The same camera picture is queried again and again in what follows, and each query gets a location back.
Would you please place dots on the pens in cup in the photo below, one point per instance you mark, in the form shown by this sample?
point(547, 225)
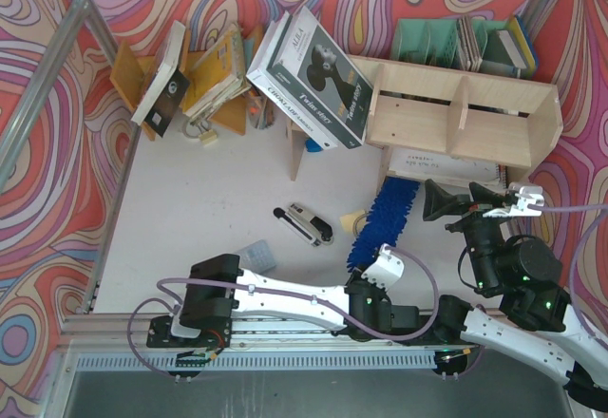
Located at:
point(260, 111)

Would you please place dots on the black white paperback book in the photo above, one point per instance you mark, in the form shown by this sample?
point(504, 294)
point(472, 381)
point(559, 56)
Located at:
point(166, 85)

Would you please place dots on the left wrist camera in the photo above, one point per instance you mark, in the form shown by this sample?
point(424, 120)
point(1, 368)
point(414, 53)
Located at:
point(386, 270)

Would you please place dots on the green desk organizer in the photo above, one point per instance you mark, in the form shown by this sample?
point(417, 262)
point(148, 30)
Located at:
point(438, 42)

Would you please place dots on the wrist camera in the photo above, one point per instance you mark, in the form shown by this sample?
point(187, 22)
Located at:
point(386, 270)
point(520, 200)

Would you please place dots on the light wooden bookshelf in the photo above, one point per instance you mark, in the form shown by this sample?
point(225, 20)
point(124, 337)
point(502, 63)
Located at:
point(514, 123)

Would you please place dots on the brown notebooks in organizer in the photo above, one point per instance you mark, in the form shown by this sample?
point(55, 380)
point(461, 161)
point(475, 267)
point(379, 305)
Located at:
point(470, 43)

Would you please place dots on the Twins story book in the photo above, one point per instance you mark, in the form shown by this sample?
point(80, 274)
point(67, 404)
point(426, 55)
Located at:
point(308, 65)

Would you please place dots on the white Czekolada book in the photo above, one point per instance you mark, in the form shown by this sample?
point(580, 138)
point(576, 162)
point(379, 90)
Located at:
point(259, 75)

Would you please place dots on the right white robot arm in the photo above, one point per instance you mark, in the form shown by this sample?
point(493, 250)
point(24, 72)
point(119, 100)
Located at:
point(544, 330)

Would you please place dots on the yellow calculator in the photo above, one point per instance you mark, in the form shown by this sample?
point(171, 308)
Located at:
point(257, 257)

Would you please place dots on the stack of yellow books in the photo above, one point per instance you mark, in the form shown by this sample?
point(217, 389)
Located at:
point(216, 77)

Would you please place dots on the brass padlock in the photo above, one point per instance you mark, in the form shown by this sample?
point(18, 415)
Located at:
point(199, 131)

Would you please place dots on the blue microfiber duster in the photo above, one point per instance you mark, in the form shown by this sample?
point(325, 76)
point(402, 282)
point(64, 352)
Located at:
point(385, 221)

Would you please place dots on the beige black stapler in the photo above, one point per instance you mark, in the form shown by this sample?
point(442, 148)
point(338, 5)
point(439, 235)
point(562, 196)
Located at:
point(312, 223)

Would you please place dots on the blue yellow book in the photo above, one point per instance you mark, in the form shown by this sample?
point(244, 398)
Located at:
point(519, 46)

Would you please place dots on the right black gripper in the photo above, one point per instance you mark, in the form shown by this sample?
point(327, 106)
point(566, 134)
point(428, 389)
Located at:
point(466, 217)

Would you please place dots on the yellow wooden book stand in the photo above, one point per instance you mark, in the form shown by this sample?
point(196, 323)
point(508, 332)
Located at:
point(129, 76)

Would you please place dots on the masking tape roll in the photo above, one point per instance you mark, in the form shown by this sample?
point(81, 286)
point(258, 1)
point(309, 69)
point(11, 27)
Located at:
point(359, 223)

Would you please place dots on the yellow sticky note pad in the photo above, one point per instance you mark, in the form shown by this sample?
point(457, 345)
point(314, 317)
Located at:
point(349, 221)

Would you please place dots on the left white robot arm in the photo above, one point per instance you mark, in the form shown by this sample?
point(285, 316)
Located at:
point(362, 303)

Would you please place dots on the spiral notebook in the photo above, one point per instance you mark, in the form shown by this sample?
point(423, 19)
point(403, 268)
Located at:
point(420, 166)

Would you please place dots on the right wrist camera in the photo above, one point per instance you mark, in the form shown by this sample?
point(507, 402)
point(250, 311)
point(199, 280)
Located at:
point(520, 200)

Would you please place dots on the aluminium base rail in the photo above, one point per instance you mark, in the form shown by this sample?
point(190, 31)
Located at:
point(118, 342)

